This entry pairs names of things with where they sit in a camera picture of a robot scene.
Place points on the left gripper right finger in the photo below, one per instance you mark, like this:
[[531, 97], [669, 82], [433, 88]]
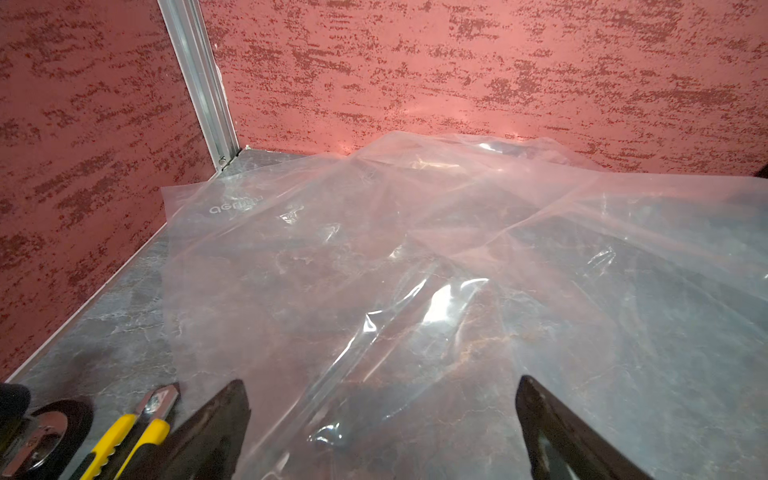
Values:
[[560, 445]]

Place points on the clear plastic vacuum bag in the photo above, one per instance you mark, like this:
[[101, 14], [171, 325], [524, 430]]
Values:
[[381, 308]]

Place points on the yellow black utility knife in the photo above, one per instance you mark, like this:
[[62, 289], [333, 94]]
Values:
[[131, 437]]

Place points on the left aluminium corner post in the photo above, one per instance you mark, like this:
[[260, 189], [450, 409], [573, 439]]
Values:
[[195, 54]]

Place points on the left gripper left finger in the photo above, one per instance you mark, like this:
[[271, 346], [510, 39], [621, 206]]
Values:
[[206, 446]]

